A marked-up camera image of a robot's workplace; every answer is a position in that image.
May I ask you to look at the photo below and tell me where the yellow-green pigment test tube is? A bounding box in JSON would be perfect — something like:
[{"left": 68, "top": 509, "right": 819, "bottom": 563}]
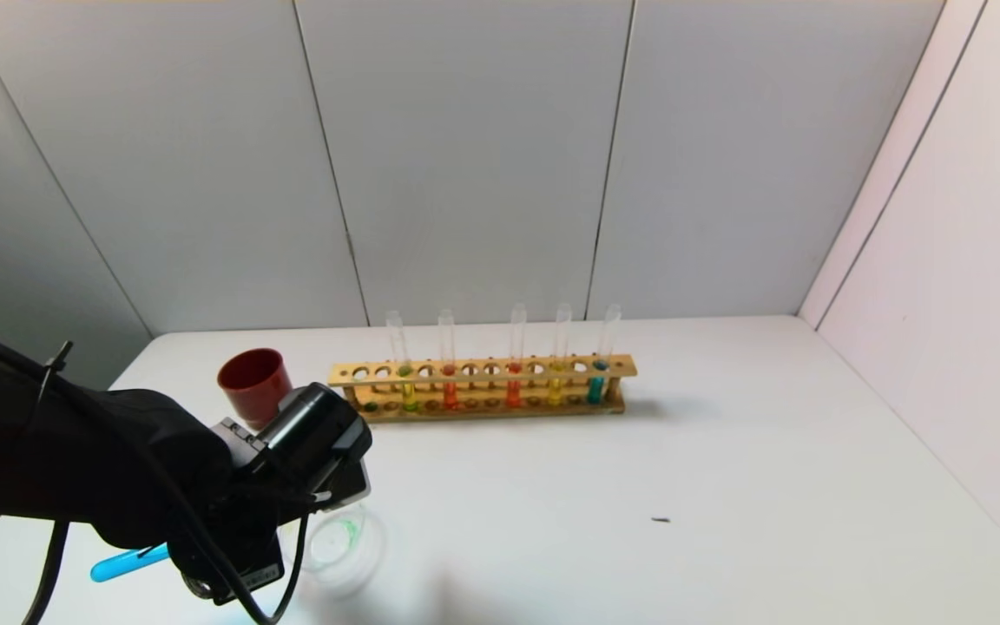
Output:
[{"left": 386, "top": 311, "right": 421, "bottom": 412}]

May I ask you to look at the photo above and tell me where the blue pigment test tube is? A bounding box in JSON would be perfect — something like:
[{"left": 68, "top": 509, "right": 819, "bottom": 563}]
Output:
[
  {"left": 586, "top": 303, "right": 622, "bottom": 405},
  {"left": 89, "top": 542, "right": 173, "bottom": 583}
]

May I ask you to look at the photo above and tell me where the wooden test tube rack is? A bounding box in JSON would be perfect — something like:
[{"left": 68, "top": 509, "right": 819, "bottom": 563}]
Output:
[{"left": 329, "top": 353, "right": 638, "bottom": 424}]

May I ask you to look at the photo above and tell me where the orange pigment test tube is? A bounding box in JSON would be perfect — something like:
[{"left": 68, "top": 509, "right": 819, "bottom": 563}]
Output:
[
  {"left": 438, "top": 308, "right": 459, "bottom": 411},
  {"left": 506, "top": 303, "right": 528, "bottom": 409}
]

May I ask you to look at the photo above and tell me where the yellow pigment test tube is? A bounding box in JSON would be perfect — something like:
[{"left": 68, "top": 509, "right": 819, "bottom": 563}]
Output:
[{"left": 547, "top": 303, "right": 572, "bottom": 407}]

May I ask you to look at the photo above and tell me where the clear glass beaker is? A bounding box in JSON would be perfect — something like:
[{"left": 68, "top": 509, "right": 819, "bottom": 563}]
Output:
[{"left": 287, "top": 499, "right": 388, "bottom": 598}]

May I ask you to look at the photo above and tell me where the dark red plastic cup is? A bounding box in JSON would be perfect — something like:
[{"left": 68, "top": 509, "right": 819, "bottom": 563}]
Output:
[{"left": 217, "top": 349, "right": 294, "bottom": 431}]

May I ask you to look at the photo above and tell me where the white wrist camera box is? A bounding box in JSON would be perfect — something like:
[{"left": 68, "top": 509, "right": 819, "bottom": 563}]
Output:
[{"left": 325, "top": 460, "right": 372, "bottom": 510}]

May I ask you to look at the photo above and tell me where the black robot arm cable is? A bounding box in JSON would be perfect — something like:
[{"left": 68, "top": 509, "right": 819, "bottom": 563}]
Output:
[{"left": 21, "top": 328, "right": 310, "bottom": 625}]

